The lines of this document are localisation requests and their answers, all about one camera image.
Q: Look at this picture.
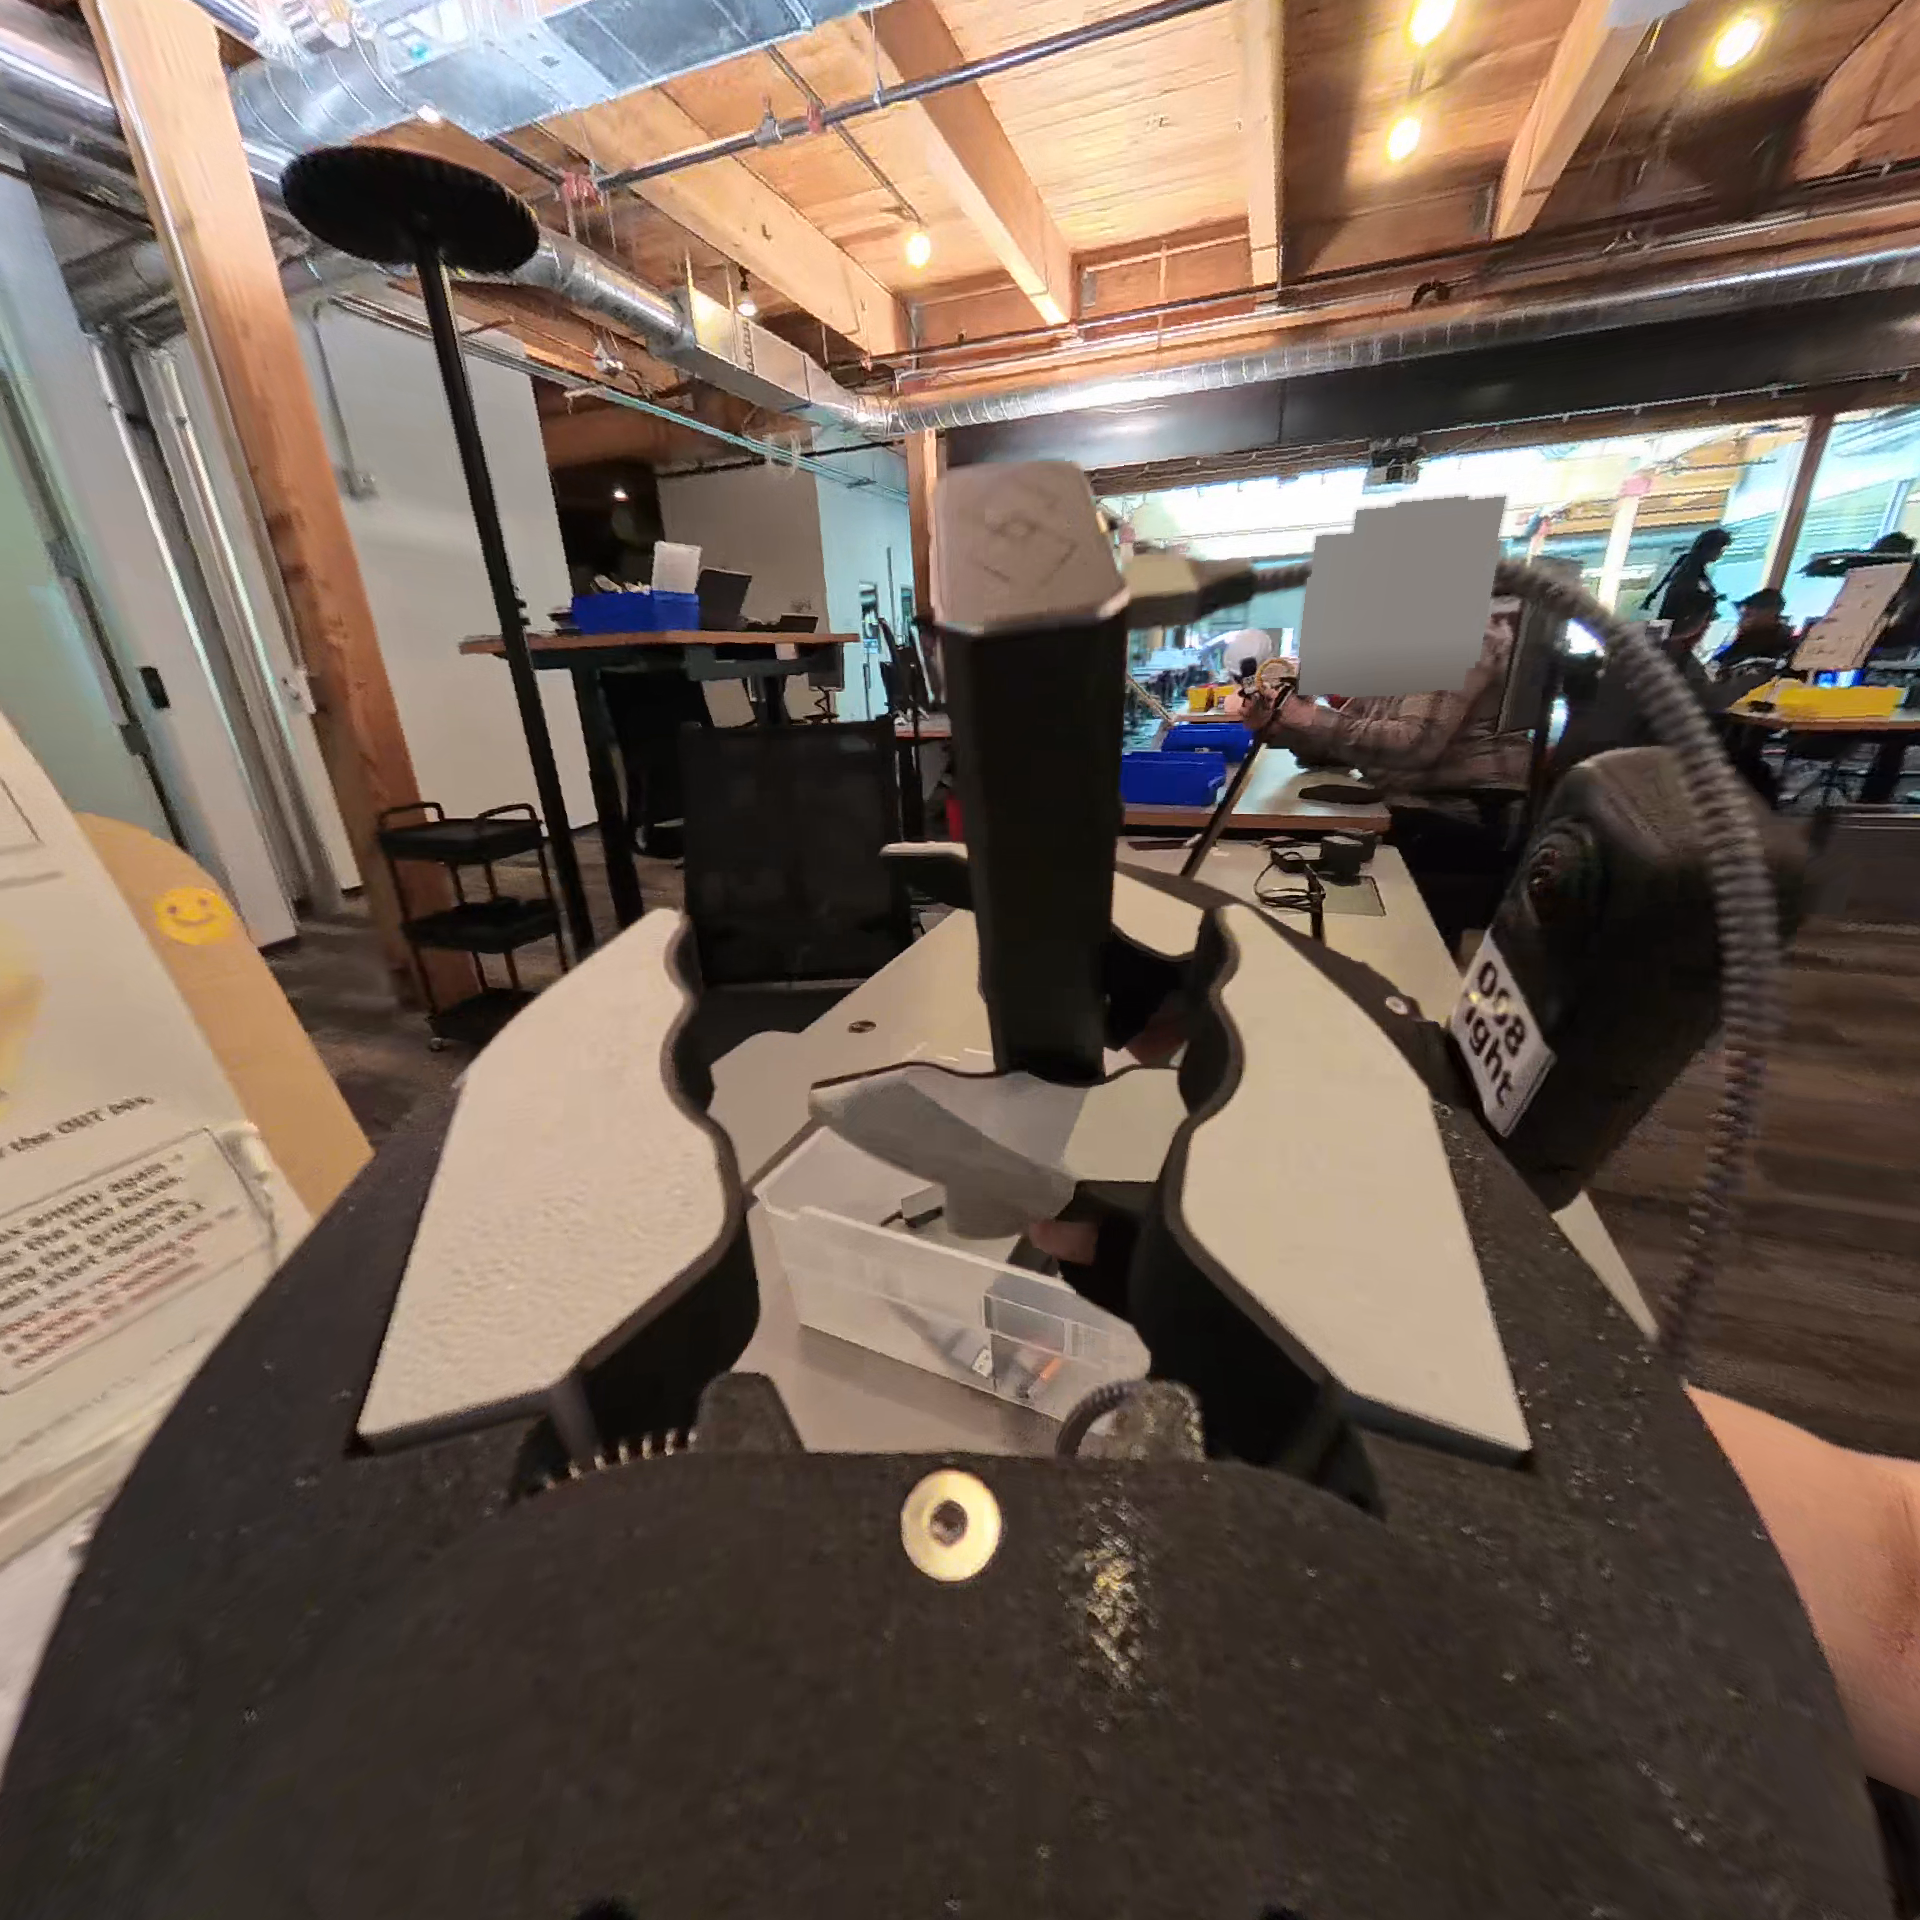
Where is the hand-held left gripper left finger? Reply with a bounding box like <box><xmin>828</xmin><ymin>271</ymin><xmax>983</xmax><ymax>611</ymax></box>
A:
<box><xmin>356</xmin><ymin>907</ymin><xmax>751</xmax><ymax>1462</ymax></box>

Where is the person's right forearm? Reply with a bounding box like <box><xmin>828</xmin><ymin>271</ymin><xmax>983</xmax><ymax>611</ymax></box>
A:
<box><xmin>1686</xmin><ymin>1384</ymin><xmax>1920</xmax><ymax>1794</ymax></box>

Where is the black floor lamp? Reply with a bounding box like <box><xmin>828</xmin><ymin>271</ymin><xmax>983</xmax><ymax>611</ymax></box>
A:
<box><xmin>279</xmin><ymin>145</ymin><xmax>602</xmax><ymax>962</ymax></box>

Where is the wooden top standing desk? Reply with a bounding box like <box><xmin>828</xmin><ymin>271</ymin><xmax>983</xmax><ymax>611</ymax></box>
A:
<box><xmin>456</xmin><ymin>627</ymin><xmax>859</xmax><ymax>934</ymax></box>

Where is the black rolling cart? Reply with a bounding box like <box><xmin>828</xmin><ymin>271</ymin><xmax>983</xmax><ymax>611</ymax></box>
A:
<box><xmin>374</xmin><ymin>802</ymin><xmax>572</xmax><ymax>1051</ymax></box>

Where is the grey braided usb cable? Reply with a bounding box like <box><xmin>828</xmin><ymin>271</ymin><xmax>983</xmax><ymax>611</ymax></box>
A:
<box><xmin>1055</xmin><ymin>547</ymin><xmax>1794</xmax><ymax>1465</ymax></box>

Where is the cardboard sheet with smiley sticker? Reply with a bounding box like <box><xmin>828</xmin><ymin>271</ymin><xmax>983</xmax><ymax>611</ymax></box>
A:
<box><xmin>75</xmin><ymin>810</ymin><xmax>376</xmax><ymax>1216</ymax></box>

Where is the clear plastic bin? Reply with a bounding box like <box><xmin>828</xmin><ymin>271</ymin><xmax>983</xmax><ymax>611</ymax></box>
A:
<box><xmin>750</xmin><ymin>1126</ymin><xmax>1155</xmax><ymax>1423</ymax></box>

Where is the white instruction poster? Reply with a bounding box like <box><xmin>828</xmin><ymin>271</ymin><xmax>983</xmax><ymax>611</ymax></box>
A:
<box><xmin>0</xmin><ymin>705</ymin><xmax>318</xmax><ymax>1562</ymax></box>

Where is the wooden support post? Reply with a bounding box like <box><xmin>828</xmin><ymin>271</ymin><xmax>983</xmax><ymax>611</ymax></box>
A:
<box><xmin>83</xmin><ymin>0</ymin><xmax>437</xmax><ymax>977</ymax></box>

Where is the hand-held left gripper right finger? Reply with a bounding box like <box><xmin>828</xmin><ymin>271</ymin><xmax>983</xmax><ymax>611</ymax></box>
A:
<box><xmin>1158</xmin><ymin>900</ymin><xmax>1536</xmax><ymax>1468</ymax></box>

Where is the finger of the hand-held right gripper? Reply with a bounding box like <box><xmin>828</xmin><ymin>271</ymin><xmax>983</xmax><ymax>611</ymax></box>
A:
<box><xmin>808</xmin><ymin>1056</ymin><xmax>1108</xmax><ymax>1244</ymax></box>

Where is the black mesh chair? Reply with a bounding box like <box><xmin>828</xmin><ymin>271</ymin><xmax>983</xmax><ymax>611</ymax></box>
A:
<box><xmin>678</xmin><ymin>719</ymin><xmax>922</xmax><ymax>993</ymax></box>

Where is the long spiral metal duct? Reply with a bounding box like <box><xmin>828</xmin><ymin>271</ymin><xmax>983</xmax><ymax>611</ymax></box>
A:
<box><xmin>891</xmin><ymin>241</ymin><xmax>1920</xmax><ymax>436</ymax></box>

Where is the galvanised metal air duct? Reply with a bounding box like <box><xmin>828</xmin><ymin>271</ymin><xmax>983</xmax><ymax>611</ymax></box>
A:
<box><xmin>0</xmin><ymin>0</ymin><xmax>932</xmax><ymax>436</ymax></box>

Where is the black multi-port usb hub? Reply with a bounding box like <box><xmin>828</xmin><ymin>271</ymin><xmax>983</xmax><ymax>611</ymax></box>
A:
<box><xmin>931</xmin><ymin>458</ymin><xmax>1133</xmax><ymax>1087</ymax></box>

